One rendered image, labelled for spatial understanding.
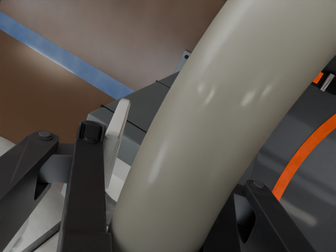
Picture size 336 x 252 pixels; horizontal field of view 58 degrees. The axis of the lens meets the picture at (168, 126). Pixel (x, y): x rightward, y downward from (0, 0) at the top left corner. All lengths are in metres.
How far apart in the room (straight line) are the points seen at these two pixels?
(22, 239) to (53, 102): 1.37
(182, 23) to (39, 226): 1.08
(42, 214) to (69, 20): 1.27
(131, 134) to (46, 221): 0.25
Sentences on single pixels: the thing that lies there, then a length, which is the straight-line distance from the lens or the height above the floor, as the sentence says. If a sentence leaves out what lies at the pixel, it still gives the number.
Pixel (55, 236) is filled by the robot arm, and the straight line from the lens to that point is 0.56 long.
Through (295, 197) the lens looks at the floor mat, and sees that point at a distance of 1.54.
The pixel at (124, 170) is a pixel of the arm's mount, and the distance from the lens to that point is 0.67.
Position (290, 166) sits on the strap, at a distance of 1.46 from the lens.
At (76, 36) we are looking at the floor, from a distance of 1.68.
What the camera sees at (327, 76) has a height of 0.04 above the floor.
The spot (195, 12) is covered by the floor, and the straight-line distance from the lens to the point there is 1.39.
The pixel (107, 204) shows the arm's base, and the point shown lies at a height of 0.87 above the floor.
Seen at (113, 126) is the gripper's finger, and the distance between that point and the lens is 0.16.
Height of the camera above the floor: 1.34
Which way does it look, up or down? 62 degrees down
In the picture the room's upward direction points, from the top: 131 degrees counter-clockwise
